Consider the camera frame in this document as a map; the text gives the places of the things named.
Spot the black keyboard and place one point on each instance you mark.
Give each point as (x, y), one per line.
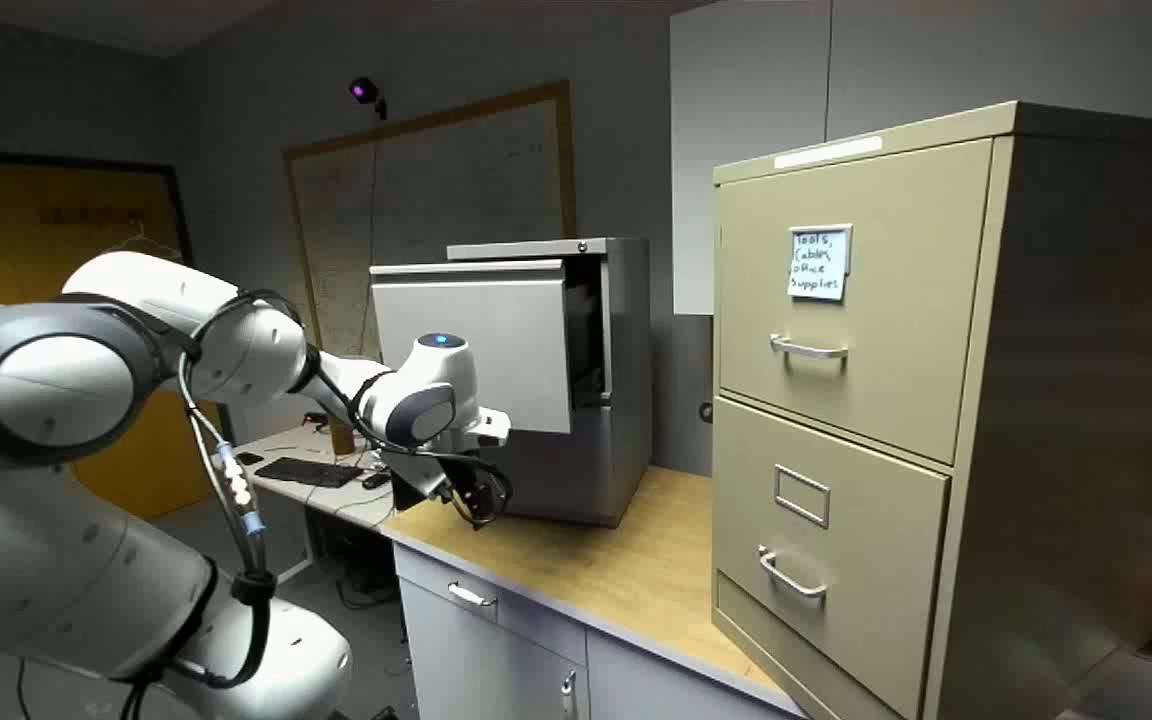
(308, 470)

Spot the gray counter base cabinet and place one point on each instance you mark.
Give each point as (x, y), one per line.
(497, 654)

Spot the camera with purple light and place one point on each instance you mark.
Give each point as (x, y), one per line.
(364, 94)

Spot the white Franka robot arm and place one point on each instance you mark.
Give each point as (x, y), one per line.
(69, 385)

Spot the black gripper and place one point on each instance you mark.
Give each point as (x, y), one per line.
(425, 481)

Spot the gray file cabinet drawer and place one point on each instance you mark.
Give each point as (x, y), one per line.
(483, 341)

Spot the whiteboard with wooden frame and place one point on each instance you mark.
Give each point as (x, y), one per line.
(441, 187)

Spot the white paper sticky note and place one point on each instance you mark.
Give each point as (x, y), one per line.
(823, 261)

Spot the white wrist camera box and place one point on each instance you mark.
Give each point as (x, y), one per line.
(492, 426)

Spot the metal label holder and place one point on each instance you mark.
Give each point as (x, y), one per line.
(803, 495)

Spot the yellow cork board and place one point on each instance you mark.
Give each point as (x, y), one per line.
(28, 226)

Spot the beige drawer with note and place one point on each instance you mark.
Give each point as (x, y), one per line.
(869, 360)

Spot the beige drawer with label holder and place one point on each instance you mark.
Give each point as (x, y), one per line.
(856, 585)

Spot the beige metal file cabinet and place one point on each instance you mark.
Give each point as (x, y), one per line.
(1080, 426)

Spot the gray metal file cabinet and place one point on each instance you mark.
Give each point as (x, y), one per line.
(623, 385)

